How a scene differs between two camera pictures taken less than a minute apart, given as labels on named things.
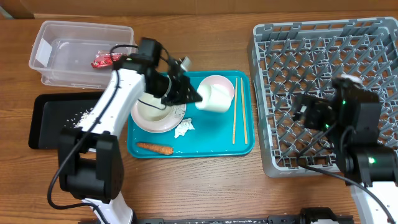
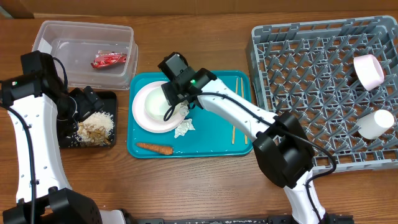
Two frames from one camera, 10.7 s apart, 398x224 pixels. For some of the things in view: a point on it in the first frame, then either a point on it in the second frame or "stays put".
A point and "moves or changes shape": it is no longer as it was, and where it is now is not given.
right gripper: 315,107 → 171,91
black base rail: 321,215 stays put
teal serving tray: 222,124 stays put
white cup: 215,98 moves or changes shape
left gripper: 186,89 → 87,104
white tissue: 182,128 stays put
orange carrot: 161,149 stays put
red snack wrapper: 103,58 stays put
